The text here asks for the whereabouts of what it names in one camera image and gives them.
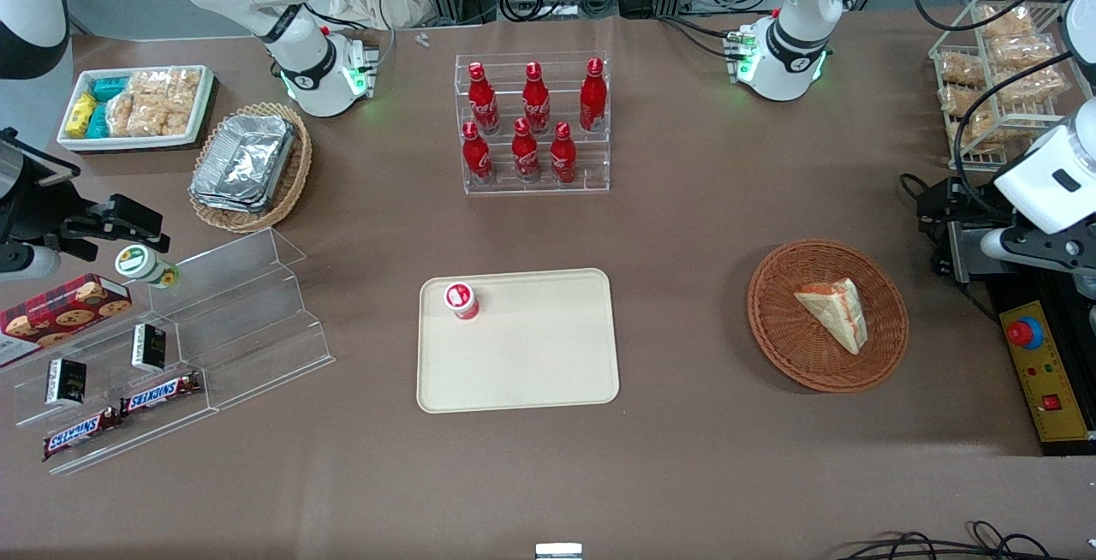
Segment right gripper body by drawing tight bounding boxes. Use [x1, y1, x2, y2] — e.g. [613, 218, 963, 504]
[0, 128, 80, 244]

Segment triangular sandwich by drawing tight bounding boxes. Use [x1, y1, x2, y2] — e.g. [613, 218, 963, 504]
[793, 277, 870, 356]

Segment white plastic snack tray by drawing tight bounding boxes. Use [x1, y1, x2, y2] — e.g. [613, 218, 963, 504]
[57, 65, 216, 154]

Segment aluminium foil tray stack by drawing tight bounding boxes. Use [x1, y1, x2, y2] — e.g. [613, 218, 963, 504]
[189, 113, 297, 215]

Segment light wicker basket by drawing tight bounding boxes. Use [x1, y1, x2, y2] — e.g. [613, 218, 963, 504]
[188, 102, 314, 235]

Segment brown wicker basket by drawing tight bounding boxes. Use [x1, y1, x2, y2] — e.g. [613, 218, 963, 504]
[747, 239, 910, 395]

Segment beige plastic tray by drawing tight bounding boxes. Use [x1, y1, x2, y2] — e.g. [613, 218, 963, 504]
[416, 268, 621, 414]

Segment green sunflower yogurt cup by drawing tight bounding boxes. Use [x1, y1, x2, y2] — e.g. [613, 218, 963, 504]
[115, 244, 182, 290]

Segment bagged fried snack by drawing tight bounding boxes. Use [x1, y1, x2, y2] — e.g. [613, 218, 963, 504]
[989, 33, 1066, 74]
[939, 50, 986, 86]
[949, 110, 1003, 152]
[976, 2, 1038, 39]
[937, 85, 995, 116]
[998, 68, 1068, 108]

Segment red tartan cookie box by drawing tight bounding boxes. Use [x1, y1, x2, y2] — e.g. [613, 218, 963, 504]
[0, 273, 134, 369]

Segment yellow snack pack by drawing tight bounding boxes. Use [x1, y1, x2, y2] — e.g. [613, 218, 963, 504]
[66, 92, 98, 138]

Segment clear rice cracker bag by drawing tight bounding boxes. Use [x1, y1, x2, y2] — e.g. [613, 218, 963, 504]
[106, 93, 138, 138]
[128, 94, 168, 138]
[128, 69, 203, 100]
[163, 89, 196, 136]

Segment red emergency stop button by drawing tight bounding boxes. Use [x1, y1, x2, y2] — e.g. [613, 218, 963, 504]
[1006, 318, 1046, 352]

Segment small black box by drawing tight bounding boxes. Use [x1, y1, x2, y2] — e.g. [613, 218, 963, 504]
[44, 358, 87, 408]
[130, 324, 169, 373]

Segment yellow control panel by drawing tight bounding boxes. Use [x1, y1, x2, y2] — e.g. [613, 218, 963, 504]
[999, 300, 1094, 444]

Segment clear acrylic step display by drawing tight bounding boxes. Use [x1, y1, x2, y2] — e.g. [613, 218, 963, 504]
[0, 299, 217, 477]
[146, 227, 337, 414]

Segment Snickers bar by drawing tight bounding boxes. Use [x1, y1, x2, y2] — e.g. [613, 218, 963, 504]
[42, 406, 122, 462]
[119, 370, 205, 418]

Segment black controller box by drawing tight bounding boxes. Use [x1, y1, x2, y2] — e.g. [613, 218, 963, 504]
[985, 273, 1096, 459]

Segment red yogurt cup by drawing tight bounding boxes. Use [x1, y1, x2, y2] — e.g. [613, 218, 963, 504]
[442, 282, 480, 322]

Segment red cola bottle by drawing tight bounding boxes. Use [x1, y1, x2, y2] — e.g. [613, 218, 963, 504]
[511, 117, 543, 185]
[579, 57, 609, 134]
[549, 121, 578, 186]
[467, 62, 501, 135]
[462, 121, 497, 185]
[521, 62, 552, 135]

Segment clear acrylic bottle rack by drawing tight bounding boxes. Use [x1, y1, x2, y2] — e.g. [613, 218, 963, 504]
[453, 51, 612, 196]

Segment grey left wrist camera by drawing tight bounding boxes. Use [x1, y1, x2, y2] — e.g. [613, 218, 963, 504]
[980, 228, 1096, 277]

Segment black table cable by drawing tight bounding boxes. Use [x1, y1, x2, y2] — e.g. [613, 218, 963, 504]
[898, 171, 943, 210]

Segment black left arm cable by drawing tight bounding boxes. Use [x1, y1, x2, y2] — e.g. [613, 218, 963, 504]
[951, 51, 1096, 198]

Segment white wire rack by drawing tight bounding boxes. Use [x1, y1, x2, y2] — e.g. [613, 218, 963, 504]
[928, 0, 1082, 172]

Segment black floor cables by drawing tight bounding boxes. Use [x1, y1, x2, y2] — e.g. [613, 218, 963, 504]
[826, 520, 1096, 560]

